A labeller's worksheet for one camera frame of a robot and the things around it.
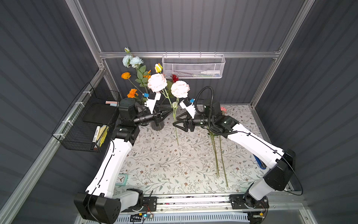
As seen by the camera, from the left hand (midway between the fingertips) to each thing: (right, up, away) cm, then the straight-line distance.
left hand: (171, 110), depth 61 cm
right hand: (+3, -5, +5) cm, 7 cm away
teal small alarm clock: (-31, -40, +19) cm, 53 cm away
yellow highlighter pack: (-30, -11, -1) cm, 32 cm away
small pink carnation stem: (+27, -28, +30) cm, 49 cm away
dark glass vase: (-16, -9, +38) cm, 42 cm away
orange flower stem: (-25, +12, +21) cm, 35 cm away
